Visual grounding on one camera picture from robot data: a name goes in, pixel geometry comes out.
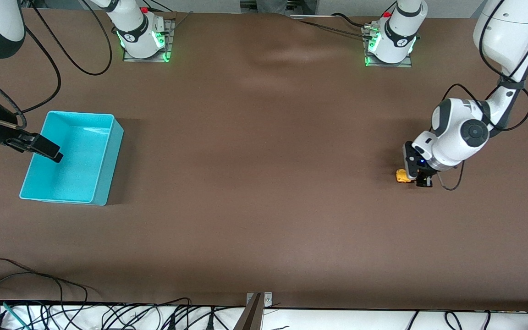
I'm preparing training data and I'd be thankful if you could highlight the turquoise plastic bin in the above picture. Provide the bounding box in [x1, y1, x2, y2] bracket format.
[19, 110, 125, 206]

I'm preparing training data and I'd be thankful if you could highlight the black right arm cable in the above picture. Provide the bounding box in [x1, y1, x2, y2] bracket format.
[0, 0, 113, 130]

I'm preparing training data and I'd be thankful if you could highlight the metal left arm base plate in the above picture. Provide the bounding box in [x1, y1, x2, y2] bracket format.
[363, 25, 414, 68]

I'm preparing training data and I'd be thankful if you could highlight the grey braided cable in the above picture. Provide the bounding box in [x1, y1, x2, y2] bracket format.
[290, 16, 371, 40]

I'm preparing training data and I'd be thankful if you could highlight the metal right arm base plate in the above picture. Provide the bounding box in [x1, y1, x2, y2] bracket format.
[123, 18, 176, 63]

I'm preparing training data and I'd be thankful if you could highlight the small metal edge bracket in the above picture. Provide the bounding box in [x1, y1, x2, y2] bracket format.
[246, 292, 274, 308]

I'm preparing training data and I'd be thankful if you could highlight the grey metal post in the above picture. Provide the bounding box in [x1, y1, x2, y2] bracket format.
[233, 293, 264, 330]

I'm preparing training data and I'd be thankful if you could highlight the aluminium frame rail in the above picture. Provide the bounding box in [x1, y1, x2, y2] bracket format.
[240, 0, 316, 11]

